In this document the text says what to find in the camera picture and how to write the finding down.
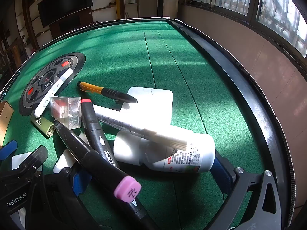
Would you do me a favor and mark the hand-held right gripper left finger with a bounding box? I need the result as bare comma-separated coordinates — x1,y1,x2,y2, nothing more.
29,167,101,230

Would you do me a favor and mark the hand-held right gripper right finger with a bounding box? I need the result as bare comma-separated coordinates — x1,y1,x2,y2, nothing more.
211,154,285,230

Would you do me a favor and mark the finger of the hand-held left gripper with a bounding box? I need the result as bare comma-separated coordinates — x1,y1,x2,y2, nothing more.
0,141,18,161
0,146,48,182

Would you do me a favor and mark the black marker with pink cap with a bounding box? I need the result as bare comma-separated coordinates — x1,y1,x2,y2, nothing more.
53,119,142,203

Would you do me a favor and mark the small white bottle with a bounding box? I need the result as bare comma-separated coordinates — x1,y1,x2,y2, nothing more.
53,149,77,174

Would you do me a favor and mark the large white labelled bottle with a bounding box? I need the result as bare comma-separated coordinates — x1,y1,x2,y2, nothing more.
113,127,216,173

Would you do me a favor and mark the cardboard box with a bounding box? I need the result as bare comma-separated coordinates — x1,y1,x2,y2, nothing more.
0,101,14,146

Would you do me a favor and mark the green lighter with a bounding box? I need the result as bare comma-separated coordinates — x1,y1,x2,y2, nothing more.
30,115,55,138

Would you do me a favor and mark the black marker with red cap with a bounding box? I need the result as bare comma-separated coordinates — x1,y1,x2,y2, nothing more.
81,99,160,230

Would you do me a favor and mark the clear packet with red candle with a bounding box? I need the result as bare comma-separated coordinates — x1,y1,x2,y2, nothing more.
50,96,82,129

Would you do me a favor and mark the white marker pen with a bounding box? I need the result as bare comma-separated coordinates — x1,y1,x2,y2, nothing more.
34,68,73,118

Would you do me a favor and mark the yellow and black pen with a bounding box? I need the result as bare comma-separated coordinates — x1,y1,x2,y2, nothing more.
77,81,139,104

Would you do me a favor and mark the round grey table control panel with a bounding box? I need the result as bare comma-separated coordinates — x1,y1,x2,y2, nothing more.
19,52,86,117

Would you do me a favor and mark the black wall television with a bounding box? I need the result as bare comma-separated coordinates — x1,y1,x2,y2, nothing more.
37,0,93,28

